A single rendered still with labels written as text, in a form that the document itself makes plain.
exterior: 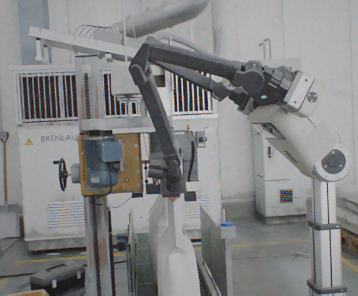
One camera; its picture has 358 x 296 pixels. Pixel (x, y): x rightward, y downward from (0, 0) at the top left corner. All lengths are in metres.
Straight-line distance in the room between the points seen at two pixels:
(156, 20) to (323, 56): 2.94
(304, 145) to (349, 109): 5.43
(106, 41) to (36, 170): 1.60
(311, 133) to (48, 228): 4.04
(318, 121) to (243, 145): 4.93
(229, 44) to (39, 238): 3.13
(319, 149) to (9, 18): 5.57
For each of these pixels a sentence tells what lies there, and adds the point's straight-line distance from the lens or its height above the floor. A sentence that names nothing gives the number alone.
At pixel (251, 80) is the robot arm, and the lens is 1.50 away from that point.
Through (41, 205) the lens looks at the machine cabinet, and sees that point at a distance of 5.31.
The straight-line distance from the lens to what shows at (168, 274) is 2.04.
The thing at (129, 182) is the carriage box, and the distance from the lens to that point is 2.43.
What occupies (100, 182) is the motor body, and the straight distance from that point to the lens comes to 2.23.
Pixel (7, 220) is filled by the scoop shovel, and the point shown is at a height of 0.23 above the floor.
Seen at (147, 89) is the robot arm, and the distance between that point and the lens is 1.59.
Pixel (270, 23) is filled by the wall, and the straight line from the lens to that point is 6.87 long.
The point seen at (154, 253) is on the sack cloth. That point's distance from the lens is 2.80.
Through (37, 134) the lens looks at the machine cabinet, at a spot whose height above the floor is 1.33.
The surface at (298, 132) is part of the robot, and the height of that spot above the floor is 1.32.
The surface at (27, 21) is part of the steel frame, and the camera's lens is 6.28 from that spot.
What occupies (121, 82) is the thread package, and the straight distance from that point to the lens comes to 2.22.
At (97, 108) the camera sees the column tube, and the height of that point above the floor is 1.47.
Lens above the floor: 1.37
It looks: 3 degrees down
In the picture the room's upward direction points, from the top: 3 degrees counter-clockwise
